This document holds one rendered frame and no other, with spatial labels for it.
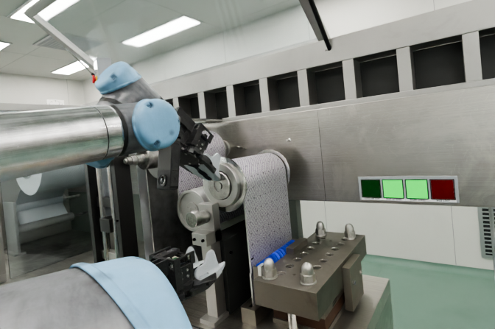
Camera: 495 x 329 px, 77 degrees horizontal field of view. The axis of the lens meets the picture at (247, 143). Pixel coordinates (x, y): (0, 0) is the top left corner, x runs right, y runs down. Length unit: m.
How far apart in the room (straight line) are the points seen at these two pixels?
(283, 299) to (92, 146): 0.54
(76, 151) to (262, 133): 0.80
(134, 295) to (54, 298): 0.04
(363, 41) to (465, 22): 0.25
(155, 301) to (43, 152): 0.27
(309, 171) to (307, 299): 0.45
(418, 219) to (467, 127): 2.53
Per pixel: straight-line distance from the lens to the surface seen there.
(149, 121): 0.45
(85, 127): 0.43
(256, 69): 1.16
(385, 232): 3.53
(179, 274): 0.63
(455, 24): 1.00
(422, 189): 0.98
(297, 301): 0.77
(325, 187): 1.05
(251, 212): 0.84
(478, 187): 0.98
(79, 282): 0.20
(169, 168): 0.68
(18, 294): 0.21
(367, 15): 3.54
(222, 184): 0.82
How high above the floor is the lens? 1.37
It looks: 1 degrees down
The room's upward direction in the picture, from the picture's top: 5 degrees counter-clockwise
